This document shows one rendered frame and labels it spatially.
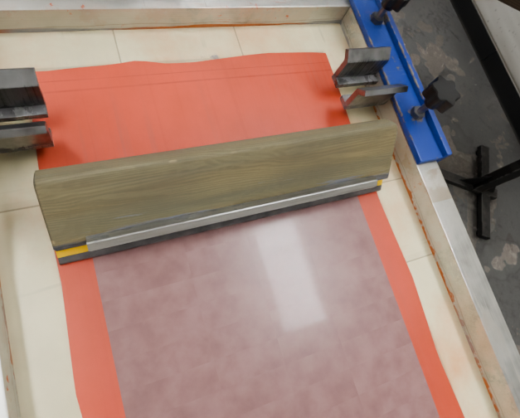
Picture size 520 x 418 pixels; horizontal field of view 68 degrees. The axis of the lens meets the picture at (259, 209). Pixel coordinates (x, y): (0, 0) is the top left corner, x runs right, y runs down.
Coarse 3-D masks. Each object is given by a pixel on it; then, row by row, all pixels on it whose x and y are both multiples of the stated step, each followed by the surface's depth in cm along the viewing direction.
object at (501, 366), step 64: (0, 0) 43; (64, 0) 45; (128, 0) 47; (192, 0) 50; (256, 0) 54; (320, 0) 58; (448, 192) 54; (448, 256) 52; (0, 320) 35; (0, 384) 32; (512, 384) 47
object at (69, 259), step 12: (360, 192) 52; (300, 204) 49; (312, 204) 50; (252, 216) 47; (264, 216) 47; (192, 228) 44; (204, 228) 44; (216, 228) 45; (144, 240) 42; (156, 240) 42; (84, 252) 40; (96, 252) 40; (108, 252) 41; (60, 264) 39
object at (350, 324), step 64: (256, 64) 55; (320, 64) 58; (256, 128) 52; (320, 128) 55; (256, 256) 46; (320, 256) 49; (384, 256) 52; (320, 320) 46; (384, 320) 49; (320, 384) 44; (384, 384) 46; (448, 384) 49
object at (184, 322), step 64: (128, 64) 49; (192, 64) 52; (64, 128) 44; (128, 128) 46; (192, 128) 49; (128, 256) 42; (192, 256) 44; (128, 320) 40; (192, 320) 42; (256, 320) 44; (128, 384) 38; (192, 384) 40; (256, 384) 42
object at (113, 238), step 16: (304, 192) 46; (320, 192) 46; (336, 192) 47; (224, 208) 43; (240, 208) 43; (256, 208) 43; (272, 208) 44; (144, 224) 40; (160, 224) 40; (176, 224) 40; (192, 224) 41; (208, 224) 42; (96, 240) 37; (112, 240) 38; (128, 240) 38
